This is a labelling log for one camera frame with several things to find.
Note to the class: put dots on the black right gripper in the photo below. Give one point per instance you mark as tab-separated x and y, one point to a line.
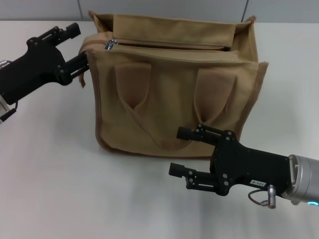
244	166

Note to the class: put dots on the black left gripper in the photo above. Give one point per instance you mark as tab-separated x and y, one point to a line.
35	67

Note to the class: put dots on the silver metal zipper pull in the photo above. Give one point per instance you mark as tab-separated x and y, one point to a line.
109	45

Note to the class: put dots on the khaki canvas food bag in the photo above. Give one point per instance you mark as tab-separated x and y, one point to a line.
169	99

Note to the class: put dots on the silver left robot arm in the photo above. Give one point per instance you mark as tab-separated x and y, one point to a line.
2	104

